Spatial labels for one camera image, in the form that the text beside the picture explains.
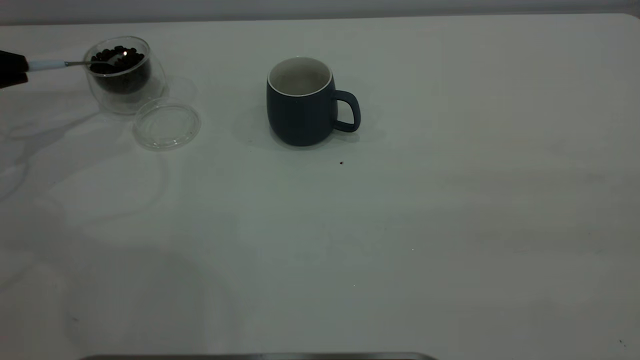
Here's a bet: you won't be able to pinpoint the metal spoon with pale handle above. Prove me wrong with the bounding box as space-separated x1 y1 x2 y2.
27 49 135 72

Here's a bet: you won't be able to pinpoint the dark coffee beans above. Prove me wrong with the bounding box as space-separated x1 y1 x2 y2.
90 46 152 94

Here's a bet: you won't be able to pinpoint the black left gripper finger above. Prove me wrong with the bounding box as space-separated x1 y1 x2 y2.
0 72 29 90
0 50 30 75

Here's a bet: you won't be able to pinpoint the dark blue ceramic mug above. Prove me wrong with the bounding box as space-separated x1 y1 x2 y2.
266 56 362 148

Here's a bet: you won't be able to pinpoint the clear round plastic lid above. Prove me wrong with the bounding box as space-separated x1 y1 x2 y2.
132 97 202 151

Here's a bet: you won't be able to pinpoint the clear double-wall glass cup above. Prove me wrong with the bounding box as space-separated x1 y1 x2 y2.
82 36 168 116

